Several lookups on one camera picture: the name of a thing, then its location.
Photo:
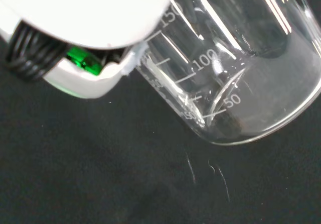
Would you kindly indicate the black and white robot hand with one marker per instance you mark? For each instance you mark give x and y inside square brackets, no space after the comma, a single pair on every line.
[87,13]

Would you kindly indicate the black bench cloth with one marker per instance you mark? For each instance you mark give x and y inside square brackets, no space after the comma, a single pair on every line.
[75,158]

